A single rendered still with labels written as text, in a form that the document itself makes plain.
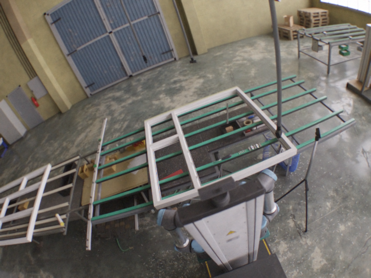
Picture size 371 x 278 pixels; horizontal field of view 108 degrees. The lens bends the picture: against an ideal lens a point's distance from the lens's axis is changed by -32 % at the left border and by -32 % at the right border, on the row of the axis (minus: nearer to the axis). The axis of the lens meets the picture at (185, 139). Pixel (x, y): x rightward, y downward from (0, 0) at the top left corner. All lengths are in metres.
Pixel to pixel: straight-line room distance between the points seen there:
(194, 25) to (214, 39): 1.17
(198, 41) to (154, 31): 1.67
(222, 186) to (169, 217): 0.66
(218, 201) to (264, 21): 8.67
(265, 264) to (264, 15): 8.61
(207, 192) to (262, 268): 1.06
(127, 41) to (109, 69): 1.32
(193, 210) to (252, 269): 0.97
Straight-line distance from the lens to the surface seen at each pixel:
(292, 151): 2.01
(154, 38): 7.64
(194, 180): 1.88
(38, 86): 9.03
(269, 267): 1.62
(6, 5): 9.00
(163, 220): 1.29
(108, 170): 2.91
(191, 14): 7.39
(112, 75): 8.07
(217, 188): 0.67
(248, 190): 0.76
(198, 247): 1.58
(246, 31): 8.67
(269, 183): 1.30
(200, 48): 7.66
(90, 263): 3.33
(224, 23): 8.24
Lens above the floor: 2.43
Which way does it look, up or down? 40 degrees down
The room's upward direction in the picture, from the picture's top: 22 degrees counter-clockwise
